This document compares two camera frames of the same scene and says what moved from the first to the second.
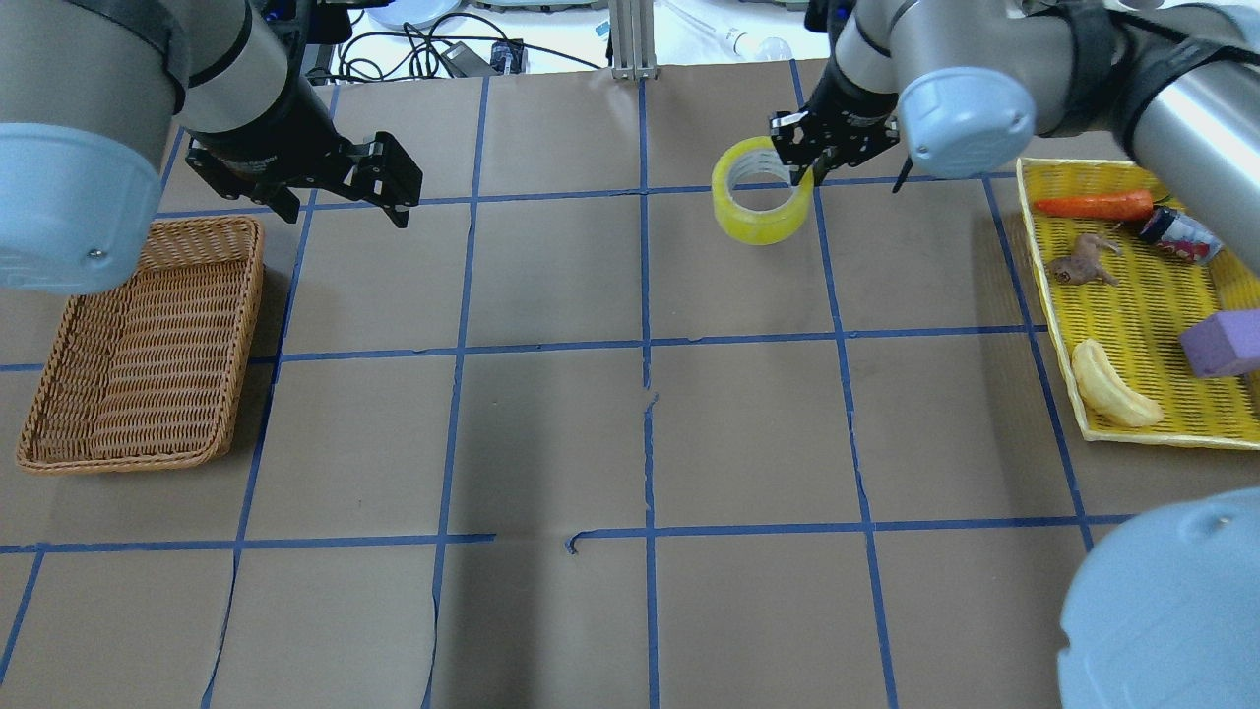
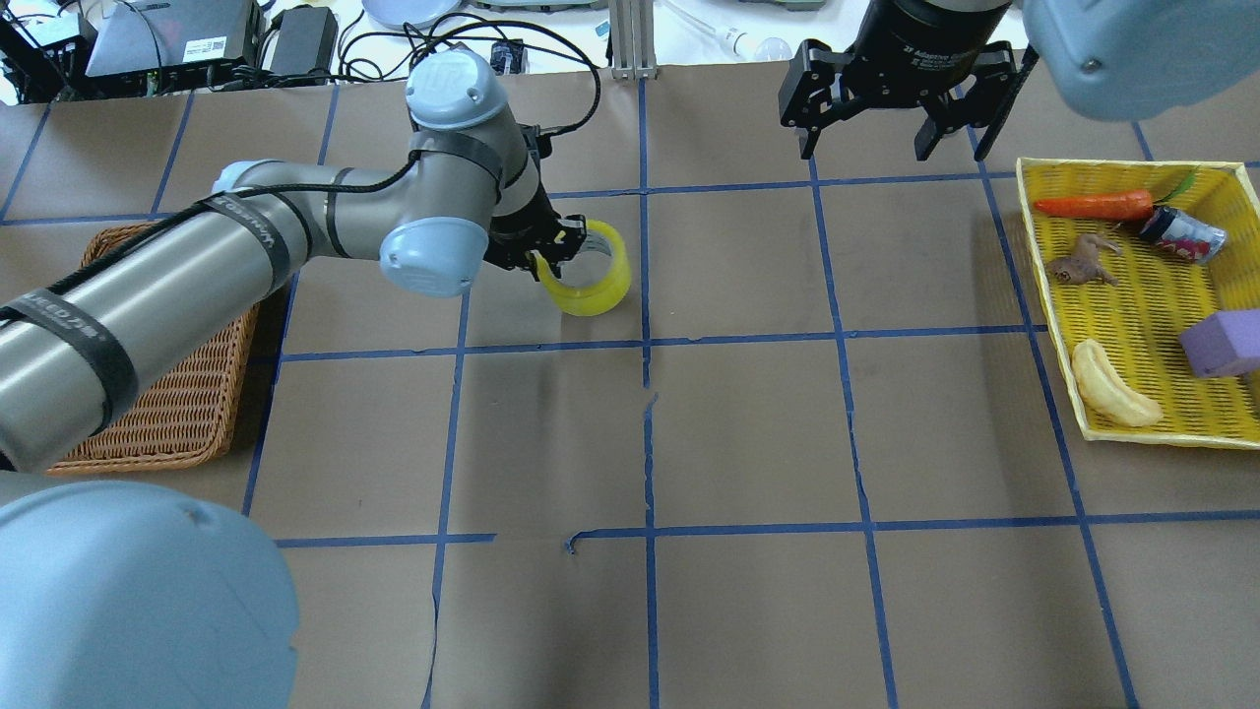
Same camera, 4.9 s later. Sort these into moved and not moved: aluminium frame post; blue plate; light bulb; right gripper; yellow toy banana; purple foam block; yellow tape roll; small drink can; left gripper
Moved: left gripper; yellow tape roll; right gripper
Not moved: blue plate; aluminium frame post; purple foam block; small drink can; yellow toy banana; light bulb
